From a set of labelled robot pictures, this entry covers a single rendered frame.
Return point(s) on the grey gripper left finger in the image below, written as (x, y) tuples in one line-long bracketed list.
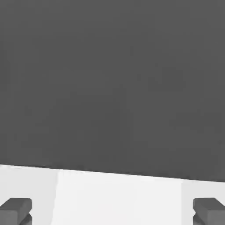
[(15, 210)]

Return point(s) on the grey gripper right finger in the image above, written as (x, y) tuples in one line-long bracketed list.
[(210, 210)]

